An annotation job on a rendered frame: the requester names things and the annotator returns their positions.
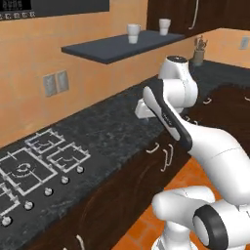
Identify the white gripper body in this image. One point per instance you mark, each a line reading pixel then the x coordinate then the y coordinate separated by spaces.
pixel 143 110

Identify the dark wood wall cupboard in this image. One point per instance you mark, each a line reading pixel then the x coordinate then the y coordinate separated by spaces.
pixel 221 13

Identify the dark wood base cupboards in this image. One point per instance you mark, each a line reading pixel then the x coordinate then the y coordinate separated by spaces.
pixel 123 198

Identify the grey double wall socket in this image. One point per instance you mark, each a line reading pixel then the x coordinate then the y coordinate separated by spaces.
pixel 56 83

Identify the grey utensil pot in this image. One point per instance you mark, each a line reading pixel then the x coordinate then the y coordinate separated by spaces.
pixel 197 57

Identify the white mug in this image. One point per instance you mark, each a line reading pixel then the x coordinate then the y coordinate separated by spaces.
pixel 133 32
pixel 164 26

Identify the brown kitchen tool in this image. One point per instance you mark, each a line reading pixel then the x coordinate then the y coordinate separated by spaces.
pixel 203 42
pixel 197 44

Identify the black microwave oven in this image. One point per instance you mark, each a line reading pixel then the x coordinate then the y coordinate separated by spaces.
pixel 65 6

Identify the white hob knob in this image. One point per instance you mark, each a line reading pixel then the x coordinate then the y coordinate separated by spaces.
pixel 28 205
pixel 48 191
pixel 6 221
pixel 65 179
pixel 80 169

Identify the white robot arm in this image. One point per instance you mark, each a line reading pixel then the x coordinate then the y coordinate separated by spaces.
pixel 221 156

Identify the grey single wall socket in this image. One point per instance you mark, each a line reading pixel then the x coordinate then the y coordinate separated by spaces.
pixel 244 43

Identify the dark grey wall shelf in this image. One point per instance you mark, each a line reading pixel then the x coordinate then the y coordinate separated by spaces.
pixel 120 47

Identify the black hob with white grates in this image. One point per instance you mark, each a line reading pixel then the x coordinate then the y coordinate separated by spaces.
pixel 29 169

